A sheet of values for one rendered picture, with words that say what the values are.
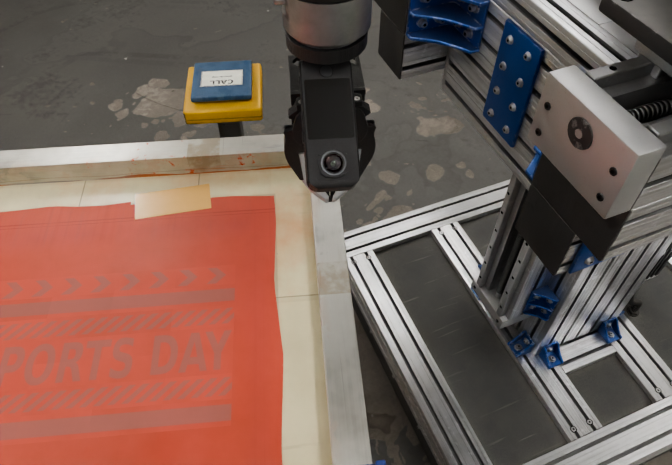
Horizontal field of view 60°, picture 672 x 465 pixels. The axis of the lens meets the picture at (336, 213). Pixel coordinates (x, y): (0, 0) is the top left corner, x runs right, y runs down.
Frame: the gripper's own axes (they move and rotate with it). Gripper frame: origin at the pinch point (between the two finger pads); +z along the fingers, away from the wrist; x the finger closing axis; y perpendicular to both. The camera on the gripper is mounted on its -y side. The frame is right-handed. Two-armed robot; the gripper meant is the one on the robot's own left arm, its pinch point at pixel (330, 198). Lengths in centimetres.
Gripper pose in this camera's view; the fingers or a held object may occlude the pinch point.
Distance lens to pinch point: 63.8
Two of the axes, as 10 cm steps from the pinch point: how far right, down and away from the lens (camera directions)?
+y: -0.9, -7.7, 6.3
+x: -10.0, 0.7, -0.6
